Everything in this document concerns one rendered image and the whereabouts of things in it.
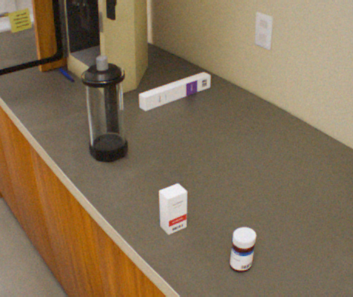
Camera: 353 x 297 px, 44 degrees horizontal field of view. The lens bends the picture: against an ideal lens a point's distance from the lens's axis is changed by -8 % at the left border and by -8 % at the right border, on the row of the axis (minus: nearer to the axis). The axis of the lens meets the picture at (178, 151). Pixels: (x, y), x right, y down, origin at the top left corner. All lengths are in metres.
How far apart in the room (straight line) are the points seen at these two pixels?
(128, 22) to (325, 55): 0.61
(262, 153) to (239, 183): 0.15
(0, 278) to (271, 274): 1.60
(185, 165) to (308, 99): 0.46
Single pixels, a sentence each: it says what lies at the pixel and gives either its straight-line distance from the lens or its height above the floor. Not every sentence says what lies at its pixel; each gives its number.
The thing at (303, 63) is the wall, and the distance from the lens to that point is 1.42.
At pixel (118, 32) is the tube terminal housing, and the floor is 1.16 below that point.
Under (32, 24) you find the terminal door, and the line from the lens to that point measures 1.69.
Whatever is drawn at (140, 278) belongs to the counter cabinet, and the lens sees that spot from 1.09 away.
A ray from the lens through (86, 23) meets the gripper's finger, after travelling 1.19.
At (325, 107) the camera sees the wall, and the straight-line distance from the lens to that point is 1.41.
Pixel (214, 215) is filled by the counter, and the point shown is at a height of 0.94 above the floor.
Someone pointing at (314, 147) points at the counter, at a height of 0.94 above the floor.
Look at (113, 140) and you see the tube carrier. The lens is 1.19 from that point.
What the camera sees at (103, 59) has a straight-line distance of 1.12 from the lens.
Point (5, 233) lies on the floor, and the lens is 2.52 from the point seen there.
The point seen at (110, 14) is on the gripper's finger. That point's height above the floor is 1.28.
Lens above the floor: 1.62
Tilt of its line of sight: 33 degrees down
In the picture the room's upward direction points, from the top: straight up
